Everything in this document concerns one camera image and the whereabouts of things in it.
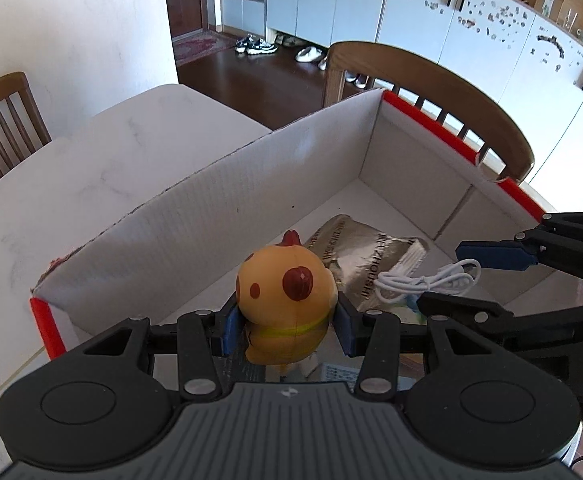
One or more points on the white slipper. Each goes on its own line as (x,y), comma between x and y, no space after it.
(309,54)

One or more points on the red patterned rug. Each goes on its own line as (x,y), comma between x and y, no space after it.
(201,47)

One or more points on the light blue wall cabinet unit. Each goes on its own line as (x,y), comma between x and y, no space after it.
(351,0)

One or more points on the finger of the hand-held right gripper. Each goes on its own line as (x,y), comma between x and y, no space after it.
(496,255)
(466,310)

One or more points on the wooden slat back chair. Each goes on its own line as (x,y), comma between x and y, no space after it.
(1,92)
(421,67)

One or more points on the black white sneaker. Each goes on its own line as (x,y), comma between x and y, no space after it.
(244,45)
(264,47)

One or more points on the clear drinking glass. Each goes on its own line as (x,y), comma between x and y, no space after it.
(570,20)

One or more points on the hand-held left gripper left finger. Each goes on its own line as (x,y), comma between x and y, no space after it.
(232,332)

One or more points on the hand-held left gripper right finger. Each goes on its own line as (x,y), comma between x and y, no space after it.
(345,330)

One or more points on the red cardboard box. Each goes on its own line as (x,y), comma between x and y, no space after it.
(221,220)

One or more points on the small leaf print card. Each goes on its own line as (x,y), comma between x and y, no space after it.
(548,4)

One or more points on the yellow spotted chick toy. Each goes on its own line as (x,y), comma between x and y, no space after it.
(281,300)

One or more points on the silver foil snack packet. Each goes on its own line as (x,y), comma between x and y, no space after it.
(361,255)

